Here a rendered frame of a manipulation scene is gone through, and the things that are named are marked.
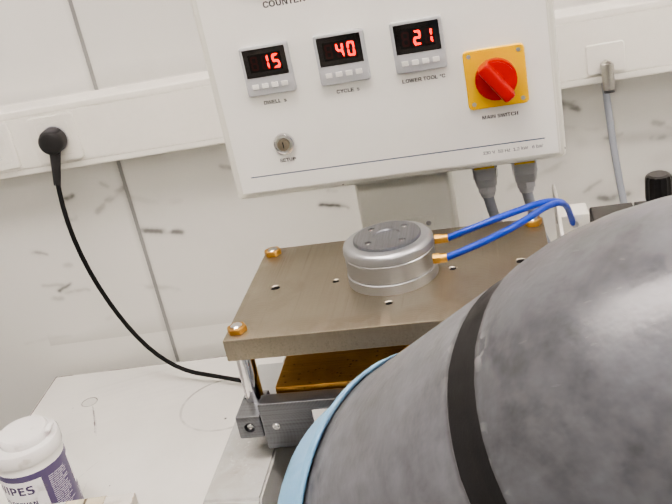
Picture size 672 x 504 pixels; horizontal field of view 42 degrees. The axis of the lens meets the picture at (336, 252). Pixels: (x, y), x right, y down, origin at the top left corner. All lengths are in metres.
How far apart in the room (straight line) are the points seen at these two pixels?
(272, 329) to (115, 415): 0.71
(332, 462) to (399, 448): 0.04
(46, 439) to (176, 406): 0.30
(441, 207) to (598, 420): 0.72
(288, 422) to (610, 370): 0.55
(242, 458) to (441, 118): 0.36
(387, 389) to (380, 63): 0.59
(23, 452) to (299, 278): 0.46
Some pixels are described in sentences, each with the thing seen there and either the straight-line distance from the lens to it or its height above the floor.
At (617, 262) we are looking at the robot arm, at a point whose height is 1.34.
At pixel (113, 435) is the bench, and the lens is 1.36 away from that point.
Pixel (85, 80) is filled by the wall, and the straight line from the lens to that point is 1.37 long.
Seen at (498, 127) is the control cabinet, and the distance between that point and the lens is 0.85.
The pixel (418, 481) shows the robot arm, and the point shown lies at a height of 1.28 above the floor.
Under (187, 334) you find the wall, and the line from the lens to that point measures 1.49.
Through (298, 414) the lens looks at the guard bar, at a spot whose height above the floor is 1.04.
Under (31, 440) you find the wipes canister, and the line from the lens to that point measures 1.12.
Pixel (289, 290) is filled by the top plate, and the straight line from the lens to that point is 0.78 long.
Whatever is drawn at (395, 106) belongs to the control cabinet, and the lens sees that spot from 0.85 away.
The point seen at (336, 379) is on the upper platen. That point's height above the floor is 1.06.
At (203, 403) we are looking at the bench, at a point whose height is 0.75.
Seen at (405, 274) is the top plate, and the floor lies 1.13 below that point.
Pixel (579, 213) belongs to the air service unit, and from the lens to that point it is 0.88.
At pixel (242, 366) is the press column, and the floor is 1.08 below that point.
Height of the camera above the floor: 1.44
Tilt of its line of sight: 23 degrees down
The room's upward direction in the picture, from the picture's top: 12 degrees counter-clockwise
